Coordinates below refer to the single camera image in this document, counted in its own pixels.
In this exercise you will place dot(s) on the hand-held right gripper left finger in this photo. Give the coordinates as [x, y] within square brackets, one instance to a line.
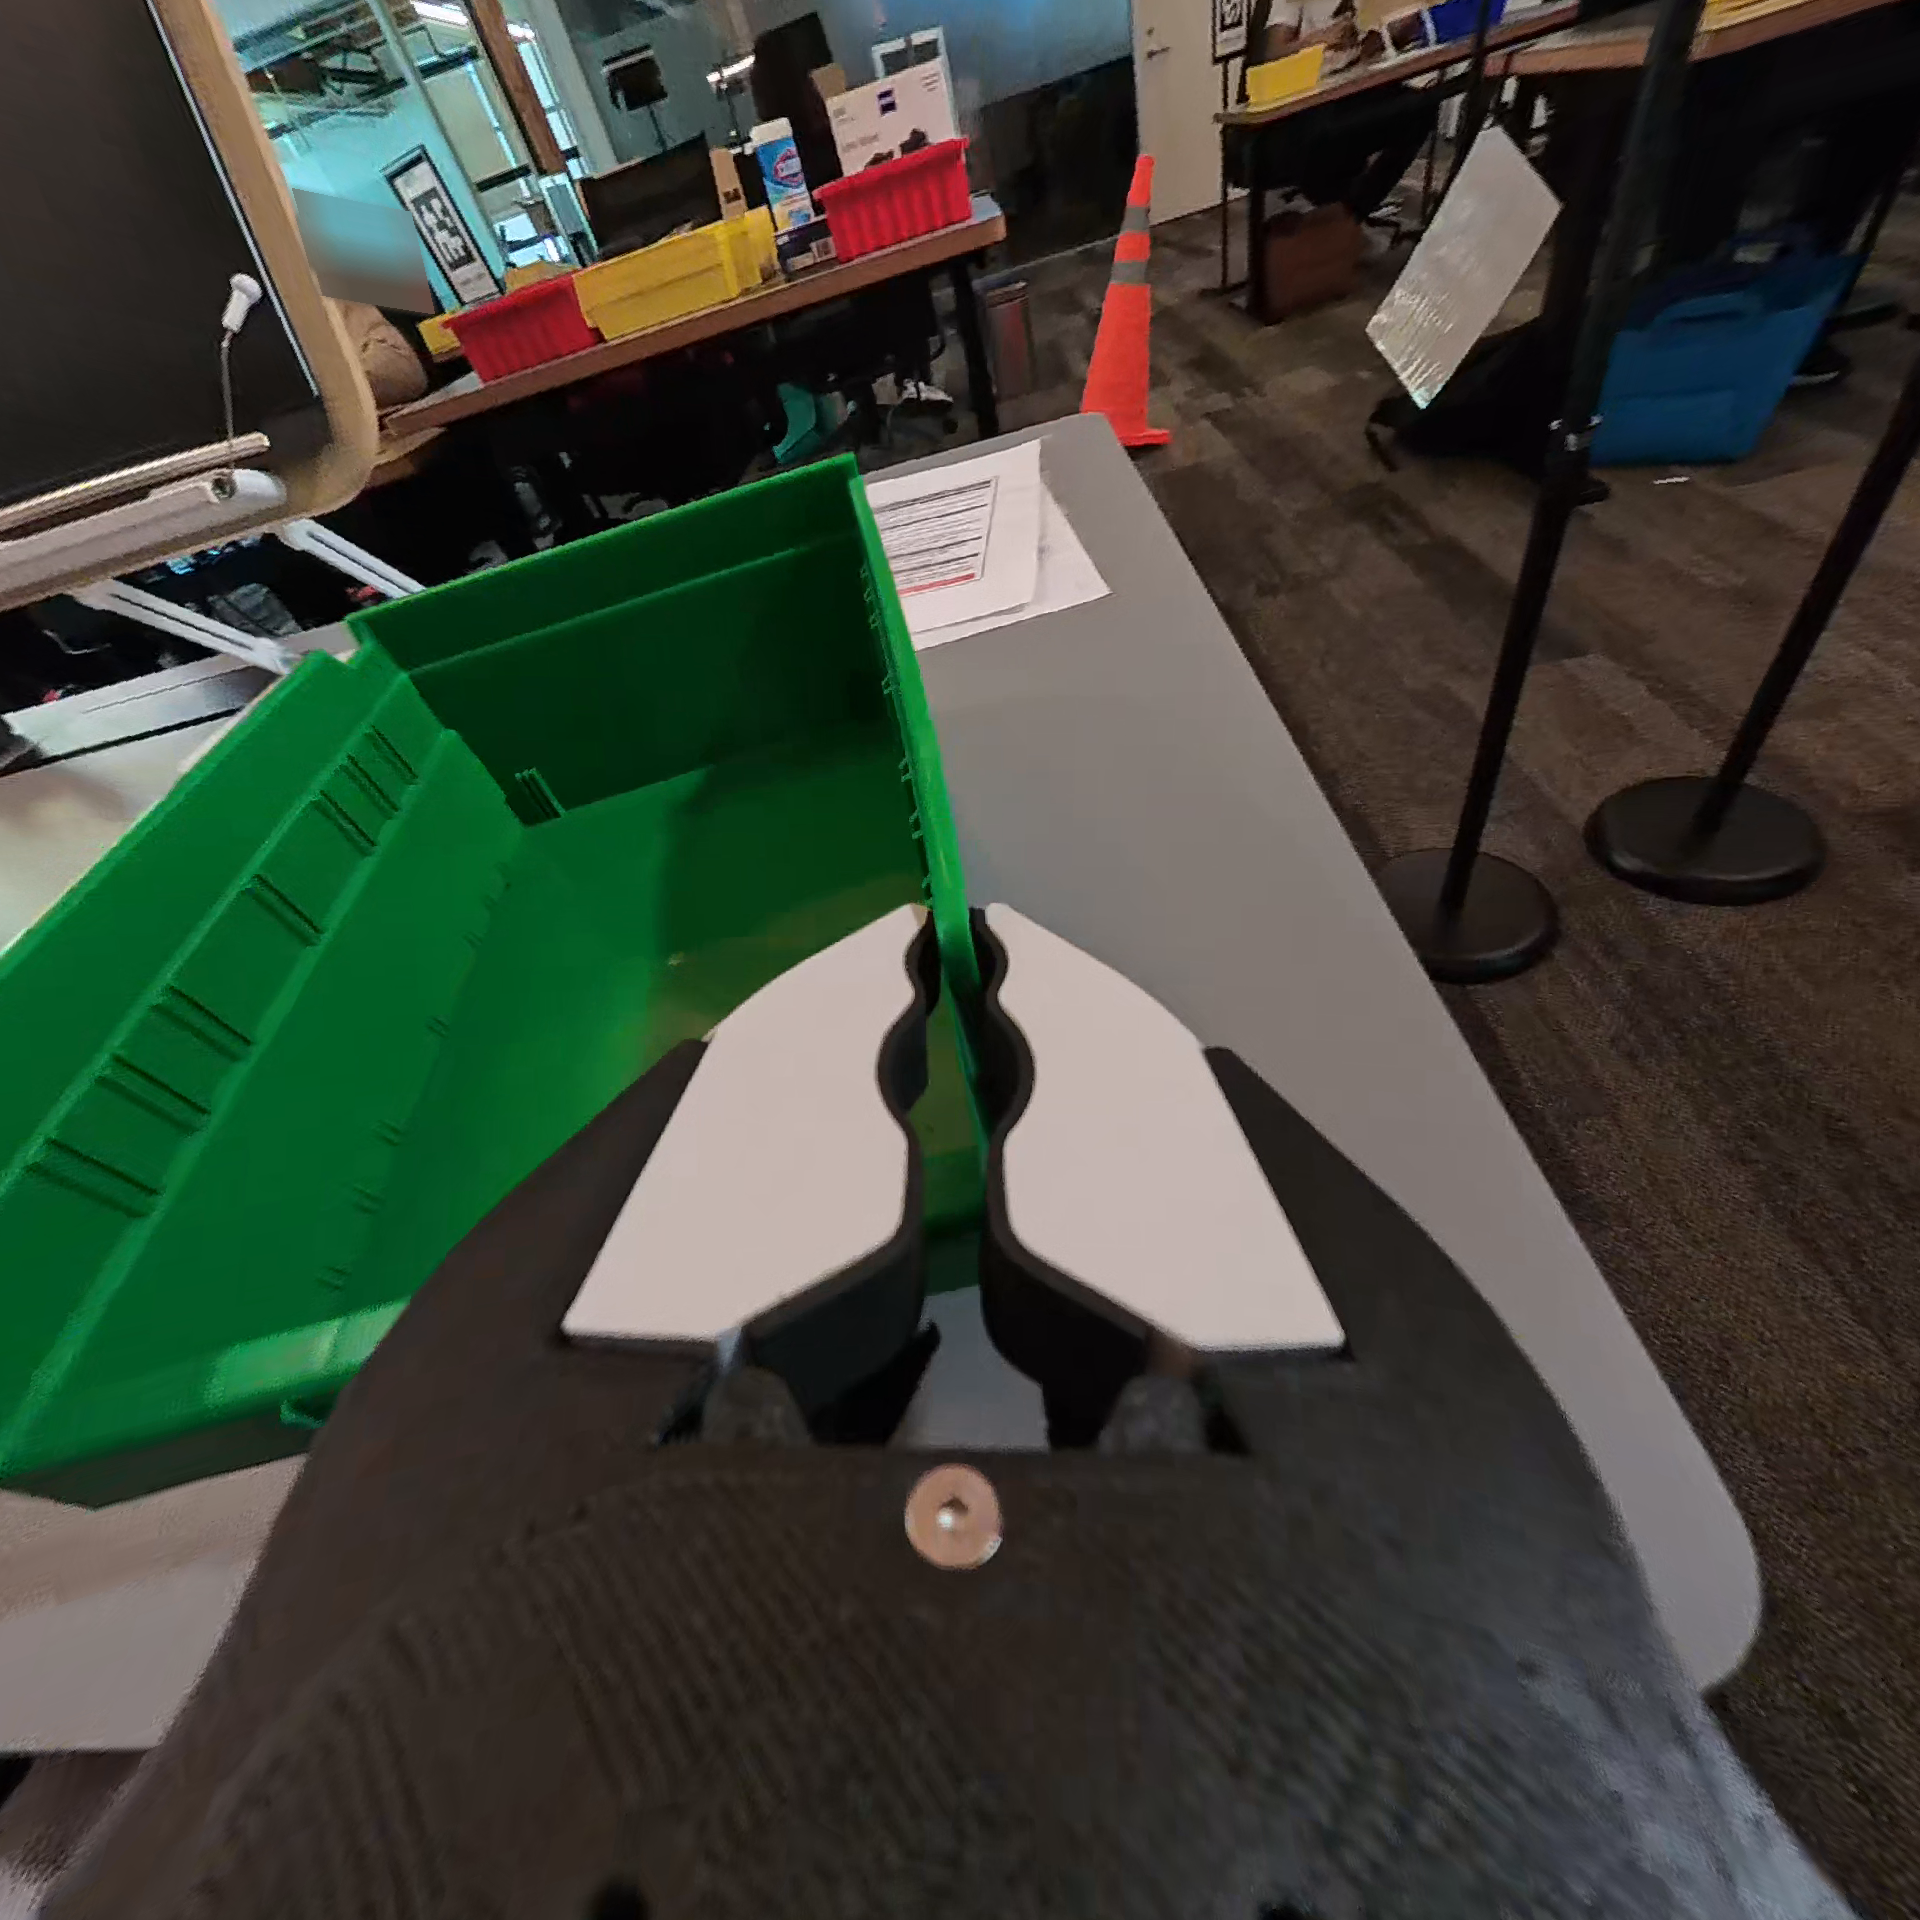
[751, 1171]

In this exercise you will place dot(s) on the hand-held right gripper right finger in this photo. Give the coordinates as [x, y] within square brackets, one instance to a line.
[1155, 1184]

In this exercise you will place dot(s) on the green plastic bin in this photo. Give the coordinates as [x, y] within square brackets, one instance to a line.
[674, 840]

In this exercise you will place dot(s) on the printed paper sheet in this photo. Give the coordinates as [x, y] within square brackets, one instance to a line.
[960, 525]

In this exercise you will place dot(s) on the orange traffic cone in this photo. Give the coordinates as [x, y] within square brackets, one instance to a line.
[1125, 345]

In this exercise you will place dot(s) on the red plastic bin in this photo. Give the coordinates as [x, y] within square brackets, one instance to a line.
[525, 331]
[892, 203]

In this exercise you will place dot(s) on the yellow plastic bin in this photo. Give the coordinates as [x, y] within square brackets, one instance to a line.
[668, 278]
[1286, 78]

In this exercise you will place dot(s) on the wooden table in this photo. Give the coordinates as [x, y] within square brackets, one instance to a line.
[914, 266]

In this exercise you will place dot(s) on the brown cardboard box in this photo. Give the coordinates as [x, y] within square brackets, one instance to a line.
[1309, 263]

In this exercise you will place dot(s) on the white sign board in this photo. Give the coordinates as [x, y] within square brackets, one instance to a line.
[1463, 263]

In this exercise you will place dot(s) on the black computer monitor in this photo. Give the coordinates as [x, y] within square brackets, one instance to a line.
[644, 194]

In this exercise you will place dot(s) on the black framed marker sign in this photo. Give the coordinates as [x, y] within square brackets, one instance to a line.
[443, 224]

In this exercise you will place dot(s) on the blue fabric bag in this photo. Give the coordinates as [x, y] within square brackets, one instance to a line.
[1710, 361]

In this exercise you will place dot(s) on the white wipes canister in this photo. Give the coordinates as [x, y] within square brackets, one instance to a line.
[780, 173]

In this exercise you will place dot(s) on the white cardboard box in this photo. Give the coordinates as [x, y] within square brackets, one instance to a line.
[885, 113]

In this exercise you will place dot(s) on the wooden document stand black board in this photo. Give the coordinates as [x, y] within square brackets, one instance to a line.
[120, 224]

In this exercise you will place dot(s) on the black stanchion post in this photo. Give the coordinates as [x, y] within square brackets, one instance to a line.
[1467, 919]
[1703, 840]

